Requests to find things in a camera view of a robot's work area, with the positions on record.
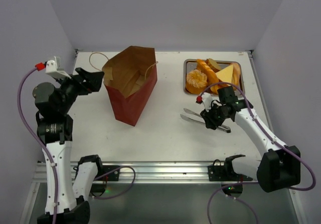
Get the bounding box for metal tray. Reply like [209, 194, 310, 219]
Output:
[184, 58, 244, 95]

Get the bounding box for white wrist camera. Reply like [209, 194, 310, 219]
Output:
[35, 56, 72, 79]
[196, 92, 215, 112]

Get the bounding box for oval fake bread loaf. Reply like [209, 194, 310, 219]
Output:
[230, 62, 241, 85]

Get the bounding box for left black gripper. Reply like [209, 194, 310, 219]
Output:
[53, 66, 103, 113]

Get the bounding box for metal tongs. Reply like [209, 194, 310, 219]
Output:
[180, 108, 231, 133]

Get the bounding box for brown fake bread slice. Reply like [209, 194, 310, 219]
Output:
[205, 58, 222, 72]

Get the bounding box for aluminium mounting rail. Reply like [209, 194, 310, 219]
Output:
[32, 160, 299, 184]

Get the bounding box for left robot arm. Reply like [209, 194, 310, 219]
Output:
[33, 68, 104, 223]

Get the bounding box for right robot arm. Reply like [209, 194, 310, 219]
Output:
[196, 86, 300, 192]

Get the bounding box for round crumble fake bread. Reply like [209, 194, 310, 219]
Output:
[186, 69, 208, 94]

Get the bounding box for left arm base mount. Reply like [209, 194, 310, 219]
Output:
[84, 165, 121, 199]

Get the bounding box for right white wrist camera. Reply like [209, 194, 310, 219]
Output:
[196, 92, 215, 112]

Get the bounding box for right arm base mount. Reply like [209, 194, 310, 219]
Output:
[207, 154, 253, 197]

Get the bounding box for triangular fake sandwich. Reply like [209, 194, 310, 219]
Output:
[216, 65, 234, 83]

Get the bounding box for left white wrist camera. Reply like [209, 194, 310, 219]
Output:
[35, 56, 72, 79]

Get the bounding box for braided fake bread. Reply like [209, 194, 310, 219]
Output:
[210, 81, 230, 95]

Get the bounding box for red paper bag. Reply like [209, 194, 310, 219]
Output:
[102, 46, 157, 126]

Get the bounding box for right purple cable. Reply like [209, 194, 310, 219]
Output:
[196, 81, 316, 224]

